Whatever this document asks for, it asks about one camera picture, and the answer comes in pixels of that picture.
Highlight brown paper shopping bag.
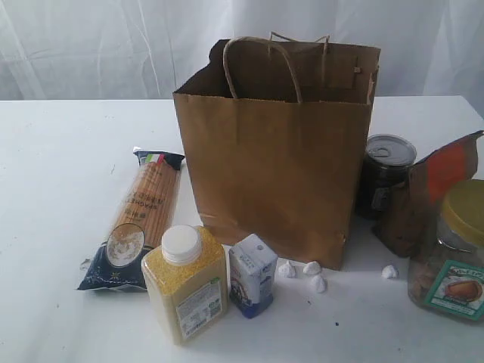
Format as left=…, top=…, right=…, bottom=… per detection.
left=173, top=36, right=380, bottom=270

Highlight yellow millet bottle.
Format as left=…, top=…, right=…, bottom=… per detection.
left=141, top=225, right=228, bottom=345

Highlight dark can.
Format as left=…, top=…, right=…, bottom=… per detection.
left=355, top=134, right=417, bottom=220

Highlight brown kraft pouch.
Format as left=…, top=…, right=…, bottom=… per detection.
left=372, top=130, right=483, bottom=258

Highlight glass nut jar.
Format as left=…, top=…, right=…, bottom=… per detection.
left=408, top=179, right=483, bottom=323

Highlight small white blue milk carton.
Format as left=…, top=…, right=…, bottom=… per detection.
left=228, top=234, right=278, bottom=318

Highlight white garlic clove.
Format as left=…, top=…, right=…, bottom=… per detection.
left=278, top=260, right=296, bottom=278
left=309, top=275, right=327, bottom=293
left=302, top=261, right=321, bottom=276
left=381, top=265, right=399, bottom=280

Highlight spaghetti pack, blue ends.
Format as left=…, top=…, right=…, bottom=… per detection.
left=77, top=148, right=185, bottom=291

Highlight torn clear plastic scrap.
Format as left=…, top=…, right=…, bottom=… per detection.
left=79, top=259, right=92, bottom=271

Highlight white backdrop curtain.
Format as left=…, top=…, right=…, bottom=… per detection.
left=1, top=1, right=483, bottom=107

